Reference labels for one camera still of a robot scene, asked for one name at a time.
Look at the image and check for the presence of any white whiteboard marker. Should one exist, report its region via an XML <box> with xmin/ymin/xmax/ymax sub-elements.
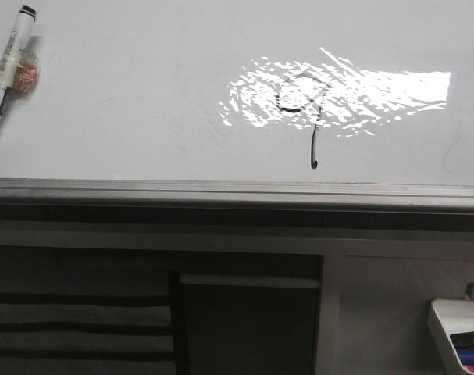
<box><xmin>0</xmin><ymin>5</ymin><xmax>37</xmax><ymax>120</ymax></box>

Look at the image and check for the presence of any dark cabinet panel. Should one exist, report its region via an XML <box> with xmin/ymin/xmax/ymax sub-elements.
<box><xmin>180</xmin><ymin>273</ymin><xmax>320</xmax><ymax>374</ymax></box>

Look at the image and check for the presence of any striped drawer unit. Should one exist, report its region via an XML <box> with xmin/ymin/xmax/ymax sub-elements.
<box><xmin>0</xmin><ymin>287</ymin><xmax>189</xmax><ymax>374</ymax></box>

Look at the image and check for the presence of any white marker tray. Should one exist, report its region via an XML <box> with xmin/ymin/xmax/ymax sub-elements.
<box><xmin>428</xmin><ymin>299</ymin><xmax>474</xmax><ymax>374</ymax></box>

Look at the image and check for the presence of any black marker in tray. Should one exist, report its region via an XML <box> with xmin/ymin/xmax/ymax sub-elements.
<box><xmin>450</xmin><ymin>331</ymin><xmax>474</xmax><ymax>350</ymax></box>

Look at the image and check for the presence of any white whiteboard with frame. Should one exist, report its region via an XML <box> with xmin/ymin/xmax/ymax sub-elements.
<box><xmin>0</xmin><ymin>1</ymin><xmax>474</xmax><ymax>213</ymax></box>

